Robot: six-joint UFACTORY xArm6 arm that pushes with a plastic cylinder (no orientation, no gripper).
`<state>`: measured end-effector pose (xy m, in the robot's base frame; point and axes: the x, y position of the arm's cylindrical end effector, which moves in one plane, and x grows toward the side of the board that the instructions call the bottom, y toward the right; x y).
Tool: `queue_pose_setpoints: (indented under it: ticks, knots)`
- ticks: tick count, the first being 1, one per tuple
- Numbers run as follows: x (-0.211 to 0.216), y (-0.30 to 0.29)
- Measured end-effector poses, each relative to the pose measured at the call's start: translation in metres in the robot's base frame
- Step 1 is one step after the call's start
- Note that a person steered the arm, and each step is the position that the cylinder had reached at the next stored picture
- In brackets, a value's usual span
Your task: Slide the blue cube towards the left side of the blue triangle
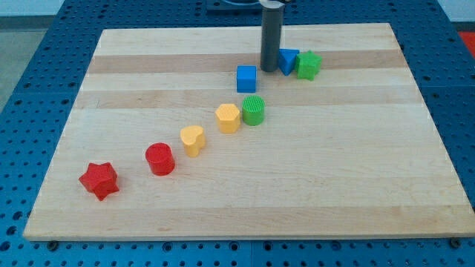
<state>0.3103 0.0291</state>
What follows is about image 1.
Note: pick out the red star block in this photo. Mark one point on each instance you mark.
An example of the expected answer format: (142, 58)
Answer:
(100, 180)

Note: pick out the red cylinder block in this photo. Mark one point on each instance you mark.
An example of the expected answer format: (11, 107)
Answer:
(160, 159)

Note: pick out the yellow heart block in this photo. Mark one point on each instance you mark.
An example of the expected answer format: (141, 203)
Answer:
(193, 139)

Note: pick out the light wooden board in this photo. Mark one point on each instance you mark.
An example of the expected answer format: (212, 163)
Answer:
(353, 154)

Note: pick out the green cylinder block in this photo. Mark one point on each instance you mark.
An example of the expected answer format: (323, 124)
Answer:
(253, 109)

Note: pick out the green star block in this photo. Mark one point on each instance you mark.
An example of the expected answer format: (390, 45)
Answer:
(307, 65)

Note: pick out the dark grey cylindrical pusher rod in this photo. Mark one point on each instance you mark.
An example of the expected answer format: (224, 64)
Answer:
(271, 24)

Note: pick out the blue triangle block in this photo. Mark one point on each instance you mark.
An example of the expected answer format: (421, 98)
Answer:
(286, 60)

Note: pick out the yellow hexagon block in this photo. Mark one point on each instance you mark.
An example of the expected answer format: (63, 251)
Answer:
(228, 118)

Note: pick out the blue cube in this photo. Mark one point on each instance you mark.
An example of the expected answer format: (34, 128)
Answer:
(246, 78)

